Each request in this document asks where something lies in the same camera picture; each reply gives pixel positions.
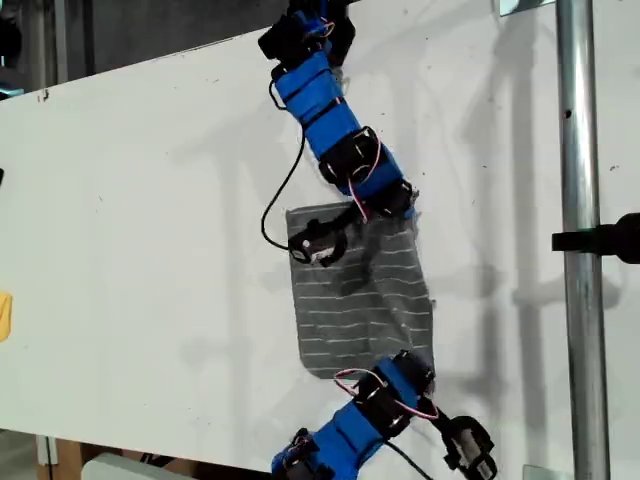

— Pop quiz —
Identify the grey striped towel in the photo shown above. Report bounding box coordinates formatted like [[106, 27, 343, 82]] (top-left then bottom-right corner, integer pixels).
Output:
[[284, 199, 437, 381]]

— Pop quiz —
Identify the black clamp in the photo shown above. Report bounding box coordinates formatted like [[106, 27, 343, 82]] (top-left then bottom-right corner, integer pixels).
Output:
[[551, 212, 640, 266]]

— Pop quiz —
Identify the shiny metal plate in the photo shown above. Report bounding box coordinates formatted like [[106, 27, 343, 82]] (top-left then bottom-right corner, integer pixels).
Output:
[[492, 0, 554, 19]]

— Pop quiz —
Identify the wooden table leg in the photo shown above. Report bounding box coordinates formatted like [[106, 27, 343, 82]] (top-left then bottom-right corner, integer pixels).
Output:
[[37, 434, 85, 469]]

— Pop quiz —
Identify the grey vertical bar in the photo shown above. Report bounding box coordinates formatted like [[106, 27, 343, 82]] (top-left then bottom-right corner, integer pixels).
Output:
[[53, 0, 69, 84]]

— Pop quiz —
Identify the yellow object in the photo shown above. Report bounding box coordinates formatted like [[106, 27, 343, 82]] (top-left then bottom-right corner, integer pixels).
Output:
[[0, 289, 15, 344]]

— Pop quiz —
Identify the red white servo wire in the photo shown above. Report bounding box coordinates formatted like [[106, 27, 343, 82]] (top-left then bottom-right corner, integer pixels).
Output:
[[333, 368, 441, 422], [348, 135, 384, 224]]

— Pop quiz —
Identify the black camera stalk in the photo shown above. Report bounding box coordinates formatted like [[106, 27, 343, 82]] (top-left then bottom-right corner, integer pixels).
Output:
[[329, 204, 367, 237], [430, 405, 457, 437]]

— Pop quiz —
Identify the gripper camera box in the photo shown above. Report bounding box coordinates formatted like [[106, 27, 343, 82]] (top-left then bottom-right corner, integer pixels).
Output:
[[442, 414, 499, 479], [288, 218, 349, 268]]

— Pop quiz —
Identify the steel post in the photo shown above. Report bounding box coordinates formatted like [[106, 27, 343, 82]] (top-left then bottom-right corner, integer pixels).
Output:
[[554, 0, 612, 480]]

